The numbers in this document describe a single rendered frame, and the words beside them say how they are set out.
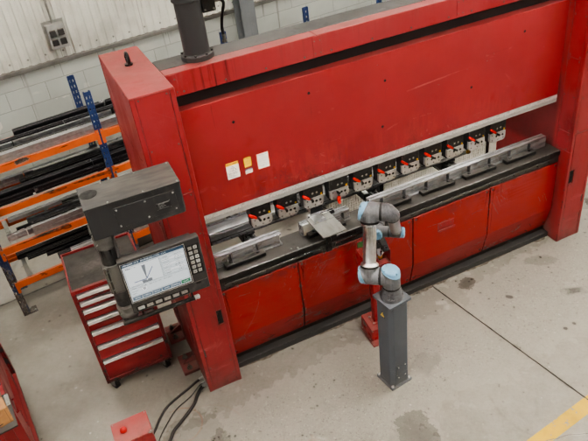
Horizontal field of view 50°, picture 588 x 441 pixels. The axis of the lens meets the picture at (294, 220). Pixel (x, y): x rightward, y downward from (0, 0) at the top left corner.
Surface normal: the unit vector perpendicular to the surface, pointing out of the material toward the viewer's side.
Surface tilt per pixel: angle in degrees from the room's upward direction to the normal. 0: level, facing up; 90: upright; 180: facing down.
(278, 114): 90
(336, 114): 90
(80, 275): 0
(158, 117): 90
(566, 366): 0
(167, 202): 90
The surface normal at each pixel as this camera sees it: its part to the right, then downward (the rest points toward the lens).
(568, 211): 0.43, 0.47
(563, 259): -0.11, -0.82
